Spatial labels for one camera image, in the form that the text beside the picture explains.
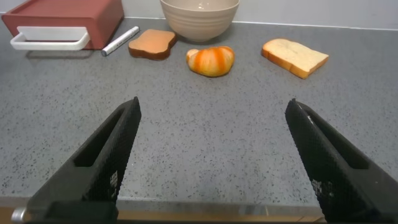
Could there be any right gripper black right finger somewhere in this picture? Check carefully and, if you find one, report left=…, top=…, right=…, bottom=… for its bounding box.
left=285, top=98, right=398, bottom=224

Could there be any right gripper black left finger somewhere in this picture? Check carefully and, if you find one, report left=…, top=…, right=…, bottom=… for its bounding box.
left=24, top=96, right=142, bottom=224

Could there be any red drawer cabinet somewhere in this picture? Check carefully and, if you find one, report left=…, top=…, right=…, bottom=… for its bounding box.
left=1, top=0, right=125, bottom=50

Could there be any white bread slice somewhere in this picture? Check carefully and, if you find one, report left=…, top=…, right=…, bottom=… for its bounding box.
left=261, top=38, right=330, bottom=80

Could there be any brown toast slice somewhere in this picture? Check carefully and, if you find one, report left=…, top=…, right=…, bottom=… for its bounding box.
left=127, top=29, right=178, bottom=61

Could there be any orange striped croissant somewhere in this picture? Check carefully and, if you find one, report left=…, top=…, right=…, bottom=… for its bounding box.
left=185, top=45, right=236, bottom=78

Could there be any beige ribbed bowl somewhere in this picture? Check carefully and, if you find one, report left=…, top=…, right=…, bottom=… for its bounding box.
left=159, top=0, right=241, bottom=43

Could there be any red drawer with white handle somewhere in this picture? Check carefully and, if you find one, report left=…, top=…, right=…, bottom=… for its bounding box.
left=1, top=12, right=103, bottom=52

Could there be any white marker pen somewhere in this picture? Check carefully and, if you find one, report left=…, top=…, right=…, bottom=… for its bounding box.
left=101, top=26, right=141, bottom=57

